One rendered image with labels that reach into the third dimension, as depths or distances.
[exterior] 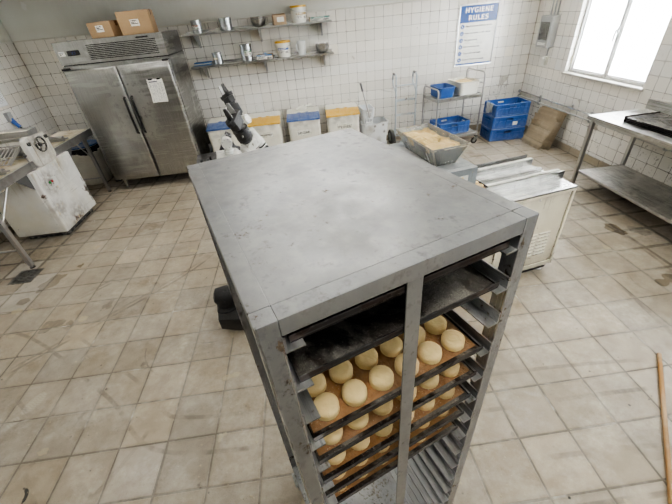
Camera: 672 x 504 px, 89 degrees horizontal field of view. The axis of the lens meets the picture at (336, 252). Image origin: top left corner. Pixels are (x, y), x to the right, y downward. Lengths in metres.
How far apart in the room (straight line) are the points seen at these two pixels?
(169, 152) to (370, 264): 5.70
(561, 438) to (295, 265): 2.26
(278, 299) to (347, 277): 0.10
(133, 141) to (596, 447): 6.19
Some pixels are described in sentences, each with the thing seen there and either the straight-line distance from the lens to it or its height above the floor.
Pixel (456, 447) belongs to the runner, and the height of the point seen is 1.04.
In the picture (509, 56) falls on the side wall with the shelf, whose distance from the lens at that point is 7.41.
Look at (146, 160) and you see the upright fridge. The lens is 6.25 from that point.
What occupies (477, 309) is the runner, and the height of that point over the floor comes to 1.58.
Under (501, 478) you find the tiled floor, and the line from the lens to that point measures 2.37.
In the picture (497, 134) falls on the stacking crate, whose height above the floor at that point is 0.12.
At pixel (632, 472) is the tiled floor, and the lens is 2.65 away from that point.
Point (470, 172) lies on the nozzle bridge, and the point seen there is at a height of 1.15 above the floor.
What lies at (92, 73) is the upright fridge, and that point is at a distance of 6.13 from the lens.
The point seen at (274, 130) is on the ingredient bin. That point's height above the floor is 0.59.
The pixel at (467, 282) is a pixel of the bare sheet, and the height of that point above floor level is 1.67.
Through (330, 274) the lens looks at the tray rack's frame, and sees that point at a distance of 0.47.
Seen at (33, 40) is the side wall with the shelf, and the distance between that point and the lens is 7.43.
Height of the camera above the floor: 2.12
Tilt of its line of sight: 35 degrees down
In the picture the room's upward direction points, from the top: 6 degrees counter-clockwise
